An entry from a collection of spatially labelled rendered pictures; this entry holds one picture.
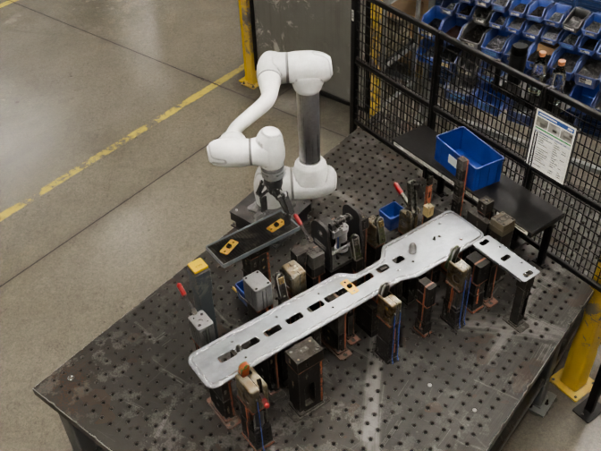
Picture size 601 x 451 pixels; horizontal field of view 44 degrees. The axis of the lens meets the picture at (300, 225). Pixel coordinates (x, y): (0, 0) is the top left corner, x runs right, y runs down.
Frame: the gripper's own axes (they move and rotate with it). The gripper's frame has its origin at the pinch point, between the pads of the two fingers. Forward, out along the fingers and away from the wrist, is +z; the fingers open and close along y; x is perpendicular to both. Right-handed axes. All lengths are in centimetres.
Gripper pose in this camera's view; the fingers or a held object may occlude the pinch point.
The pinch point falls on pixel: (275, 216)
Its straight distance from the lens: 305.7
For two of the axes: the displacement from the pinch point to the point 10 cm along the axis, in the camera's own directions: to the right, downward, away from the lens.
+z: 0.3, 7.5, 6.6
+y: 7.1, 4.5, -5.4
